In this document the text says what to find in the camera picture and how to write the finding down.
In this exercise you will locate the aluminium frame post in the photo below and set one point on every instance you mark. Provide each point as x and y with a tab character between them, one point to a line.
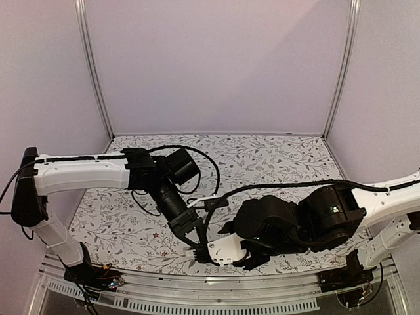
81	13
351	31

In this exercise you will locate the left aluminium frame post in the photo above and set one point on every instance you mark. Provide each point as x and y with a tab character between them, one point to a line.
81	13

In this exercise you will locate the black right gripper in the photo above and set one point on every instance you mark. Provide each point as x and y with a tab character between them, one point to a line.
251	246

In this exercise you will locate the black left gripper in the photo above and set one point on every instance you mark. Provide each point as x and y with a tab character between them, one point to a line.
193	217

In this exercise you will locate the right aluminium frame post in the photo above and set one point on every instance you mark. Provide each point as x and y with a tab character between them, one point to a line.
351	31

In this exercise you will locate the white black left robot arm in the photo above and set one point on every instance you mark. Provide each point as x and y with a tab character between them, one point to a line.
130	169

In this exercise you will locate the white remote control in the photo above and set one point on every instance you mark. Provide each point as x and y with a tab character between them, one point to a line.
189	253

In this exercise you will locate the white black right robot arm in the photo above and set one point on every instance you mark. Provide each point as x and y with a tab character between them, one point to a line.
325	219

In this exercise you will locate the front aluminium rail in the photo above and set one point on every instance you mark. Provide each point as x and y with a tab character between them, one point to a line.
149	293

